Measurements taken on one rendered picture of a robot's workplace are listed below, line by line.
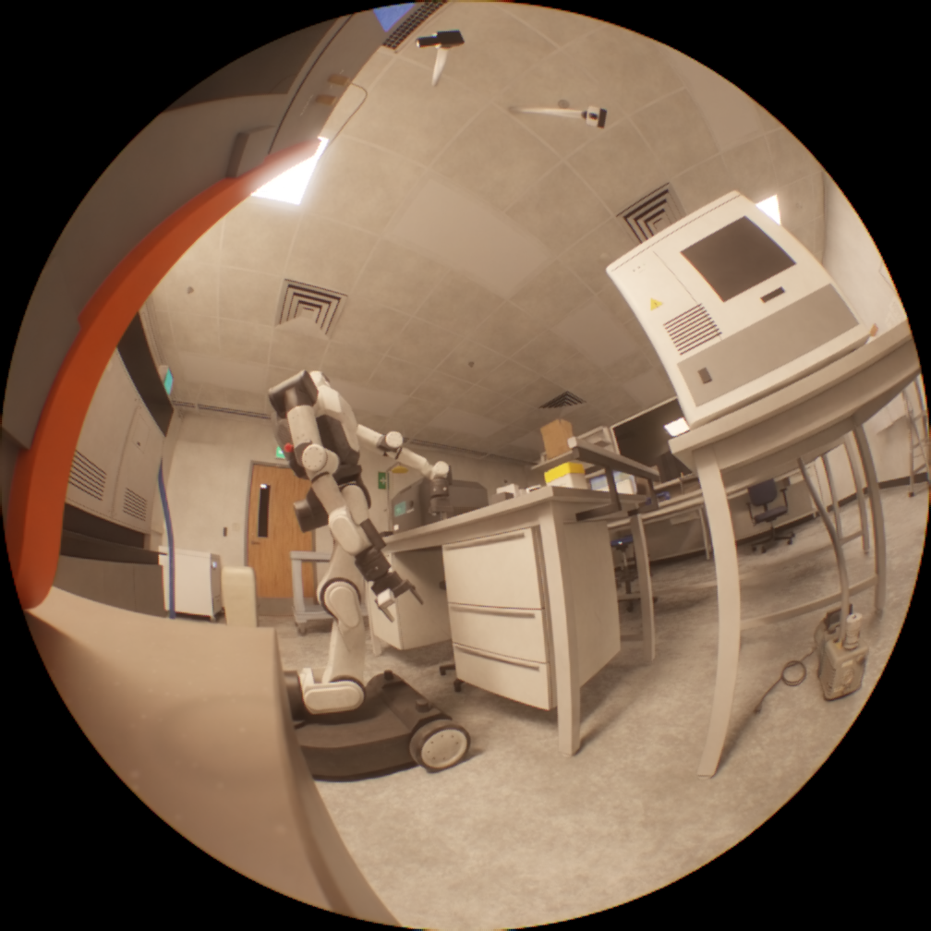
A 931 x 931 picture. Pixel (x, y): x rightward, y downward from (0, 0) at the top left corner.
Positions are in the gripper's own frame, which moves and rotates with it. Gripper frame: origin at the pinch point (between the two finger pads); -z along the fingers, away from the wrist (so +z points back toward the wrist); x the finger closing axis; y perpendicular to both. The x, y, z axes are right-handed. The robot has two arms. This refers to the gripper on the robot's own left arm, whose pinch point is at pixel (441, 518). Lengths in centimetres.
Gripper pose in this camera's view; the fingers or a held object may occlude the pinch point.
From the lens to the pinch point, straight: 131.9
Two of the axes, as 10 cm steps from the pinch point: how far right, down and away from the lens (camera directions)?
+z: -1.1, -9.4, 3.2
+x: 7.9, 1.2, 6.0
